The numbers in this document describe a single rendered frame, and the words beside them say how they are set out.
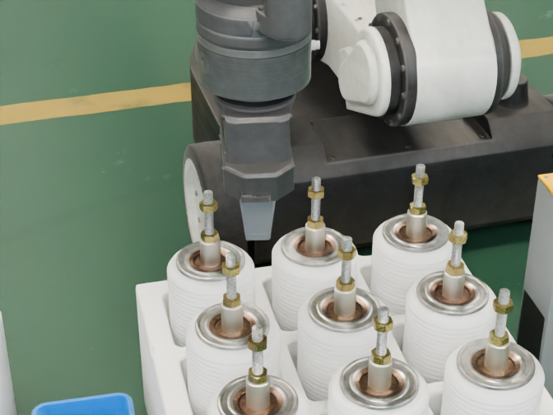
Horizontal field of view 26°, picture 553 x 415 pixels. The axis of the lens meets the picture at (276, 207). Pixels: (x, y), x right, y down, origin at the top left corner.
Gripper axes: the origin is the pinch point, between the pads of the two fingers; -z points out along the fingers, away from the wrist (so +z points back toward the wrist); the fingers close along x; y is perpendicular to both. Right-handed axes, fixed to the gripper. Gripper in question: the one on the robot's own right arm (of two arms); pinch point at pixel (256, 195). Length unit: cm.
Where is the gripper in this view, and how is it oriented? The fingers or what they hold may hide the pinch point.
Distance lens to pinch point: 99.3
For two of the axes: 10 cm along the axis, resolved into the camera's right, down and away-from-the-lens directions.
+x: 0.8, 5.4, -8.4
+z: 0.0, -8.4, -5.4
